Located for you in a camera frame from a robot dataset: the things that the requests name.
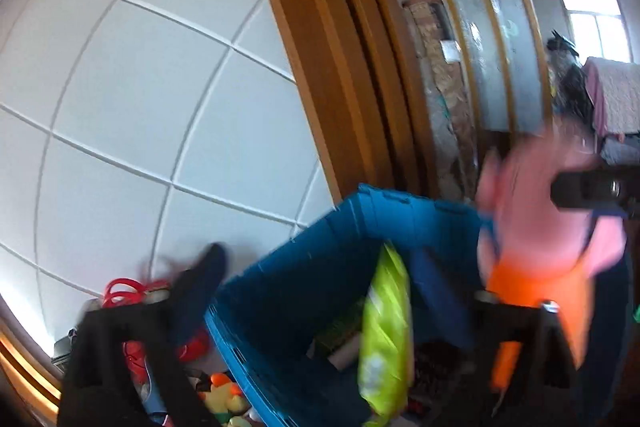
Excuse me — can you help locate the black gift box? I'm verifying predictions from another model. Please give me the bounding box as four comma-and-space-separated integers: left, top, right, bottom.
52, 329, 79, 366

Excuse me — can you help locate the rolled patterned carpet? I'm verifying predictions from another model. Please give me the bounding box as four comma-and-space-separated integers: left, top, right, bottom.
402, 0, 482, 202

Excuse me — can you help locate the bright window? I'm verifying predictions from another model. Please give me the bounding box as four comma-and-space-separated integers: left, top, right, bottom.
547, 0, 632, 62

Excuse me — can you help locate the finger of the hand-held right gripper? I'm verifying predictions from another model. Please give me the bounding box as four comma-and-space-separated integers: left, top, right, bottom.
550, 171, 640, 221

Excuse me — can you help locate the green and yellow plush toy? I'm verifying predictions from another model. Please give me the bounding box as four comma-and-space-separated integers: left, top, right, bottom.
199, 372, 251, 423

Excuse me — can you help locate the wooden slat glass partition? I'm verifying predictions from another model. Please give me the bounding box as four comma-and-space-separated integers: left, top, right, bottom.
370, 0, 557, 144

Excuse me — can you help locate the blue plastic crate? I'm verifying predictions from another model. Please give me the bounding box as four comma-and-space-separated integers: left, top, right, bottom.
204, 183, 633, 427

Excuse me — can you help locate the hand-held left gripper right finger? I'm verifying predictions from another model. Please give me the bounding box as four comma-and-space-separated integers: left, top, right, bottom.
414, 247, 588, 427

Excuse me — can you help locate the pink quilted cloth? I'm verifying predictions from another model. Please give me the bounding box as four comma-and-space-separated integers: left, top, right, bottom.
582, 57, 640, 144

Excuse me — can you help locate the red bear-face carry case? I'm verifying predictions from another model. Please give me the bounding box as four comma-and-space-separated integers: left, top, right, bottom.
102, 277, 212, 388

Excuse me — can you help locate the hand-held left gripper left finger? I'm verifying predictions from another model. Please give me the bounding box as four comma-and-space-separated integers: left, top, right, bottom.
57, 243, 228, 427

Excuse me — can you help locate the wooden wall frame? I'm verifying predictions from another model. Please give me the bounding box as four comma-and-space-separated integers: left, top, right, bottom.
239, 0, 432, 208

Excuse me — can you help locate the pink pig plush toy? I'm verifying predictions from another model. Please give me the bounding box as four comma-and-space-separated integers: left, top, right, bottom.
475, 132, 628, 389

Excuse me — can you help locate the yellow-green plastic packet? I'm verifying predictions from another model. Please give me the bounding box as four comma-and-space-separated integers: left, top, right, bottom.
357, 243, 414, 427

